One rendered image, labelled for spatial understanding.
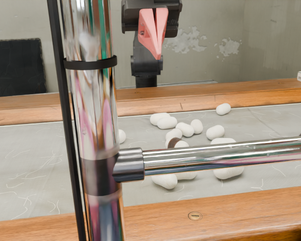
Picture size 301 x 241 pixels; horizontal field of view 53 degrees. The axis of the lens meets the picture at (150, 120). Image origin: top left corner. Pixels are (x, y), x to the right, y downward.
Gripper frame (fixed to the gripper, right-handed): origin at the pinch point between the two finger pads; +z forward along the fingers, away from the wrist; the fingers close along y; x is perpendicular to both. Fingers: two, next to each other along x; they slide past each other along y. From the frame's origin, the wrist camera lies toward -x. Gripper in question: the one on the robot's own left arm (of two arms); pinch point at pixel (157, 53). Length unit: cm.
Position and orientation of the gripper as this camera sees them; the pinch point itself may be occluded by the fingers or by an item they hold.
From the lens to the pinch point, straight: 50.0
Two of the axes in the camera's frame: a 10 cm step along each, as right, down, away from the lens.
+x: -0.8, 5.0, 8.6
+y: 9.9, -0.8, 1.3
